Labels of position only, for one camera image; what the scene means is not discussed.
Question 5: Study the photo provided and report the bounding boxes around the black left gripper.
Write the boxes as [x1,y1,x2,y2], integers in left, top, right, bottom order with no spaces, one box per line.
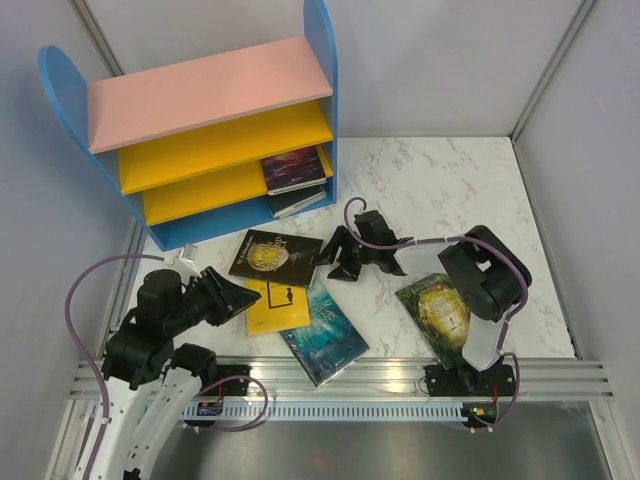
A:
[165,264,261,335]

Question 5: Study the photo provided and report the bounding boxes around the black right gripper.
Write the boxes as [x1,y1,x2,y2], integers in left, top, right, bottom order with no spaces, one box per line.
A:
[311,225,377,282]

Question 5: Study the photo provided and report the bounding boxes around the yellow cover book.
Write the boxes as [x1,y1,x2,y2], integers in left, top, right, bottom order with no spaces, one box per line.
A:
[246,279,311,335]

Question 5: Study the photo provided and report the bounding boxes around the black moon cover book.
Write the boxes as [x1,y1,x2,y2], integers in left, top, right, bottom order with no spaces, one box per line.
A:
[229,229,323,287]

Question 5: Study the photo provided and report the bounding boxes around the teal ocean cover book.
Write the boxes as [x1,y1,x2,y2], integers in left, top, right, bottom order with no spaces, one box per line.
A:
[280,281,369,388]

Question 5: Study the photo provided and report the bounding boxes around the dark navy blue book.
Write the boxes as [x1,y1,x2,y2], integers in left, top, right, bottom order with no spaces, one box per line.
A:
[267,186,326,219]

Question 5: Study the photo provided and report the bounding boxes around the purple galaxy cover book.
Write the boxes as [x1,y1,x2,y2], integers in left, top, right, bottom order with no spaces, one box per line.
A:
[260,146,328,195]

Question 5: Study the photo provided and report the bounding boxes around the green gold forest book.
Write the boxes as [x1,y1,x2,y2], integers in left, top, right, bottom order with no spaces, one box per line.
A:
[396,273,470,369]

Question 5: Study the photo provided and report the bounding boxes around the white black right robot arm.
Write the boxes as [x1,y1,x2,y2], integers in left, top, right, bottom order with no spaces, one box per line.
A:
[314,210,532,394]

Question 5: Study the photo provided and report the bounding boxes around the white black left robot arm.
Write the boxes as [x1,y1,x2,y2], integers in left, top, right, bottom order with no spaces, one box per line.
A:
[74,267,261,479]

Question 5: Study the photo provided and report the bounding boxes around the blue pink yellow bookshelf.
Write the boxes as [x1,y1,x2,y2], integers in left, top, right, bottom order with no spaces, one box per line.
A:
[38,1,338,250]

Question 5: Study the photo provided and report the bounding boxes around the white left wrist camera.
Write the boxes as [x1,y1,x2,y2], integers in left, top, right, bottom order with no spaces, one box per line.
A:
[163,244,200,280]

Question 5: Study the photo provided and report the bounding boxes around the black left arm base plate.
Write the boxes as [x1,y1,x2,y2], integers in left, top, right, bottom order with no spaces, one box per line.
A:
[201,365,251,400]

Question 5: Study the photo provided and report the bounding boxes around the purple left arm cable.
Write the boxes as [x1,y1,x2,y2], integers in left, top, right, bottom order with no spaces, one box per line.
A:
[65,253,169,480]

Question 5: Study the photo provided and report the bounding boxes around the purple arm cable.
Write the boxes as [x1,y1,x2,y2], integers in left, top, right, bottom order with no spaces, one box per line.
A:
[344,197,530,432]
[65,253,169,480]

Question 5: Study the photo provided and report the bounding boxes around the white slotted cable duct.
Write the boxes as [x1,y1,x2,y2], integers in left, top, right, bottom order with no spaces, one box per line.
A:
[180,400,467,422]

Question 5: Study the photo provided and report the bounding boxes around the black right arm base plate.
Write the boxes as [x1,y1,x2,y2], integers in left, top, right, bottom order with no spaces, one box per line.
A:
[425,362,516,397]

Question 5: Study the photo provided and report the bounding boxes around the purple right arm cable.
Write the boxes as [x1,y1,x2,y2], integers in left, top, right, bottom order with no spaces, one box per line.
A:
[344,197,530,432]

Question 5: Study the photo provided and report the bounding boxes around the aluminium mounting rail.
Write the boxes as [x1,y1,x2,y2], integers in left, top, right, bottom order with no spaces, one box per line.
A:
[69,355,615,402]

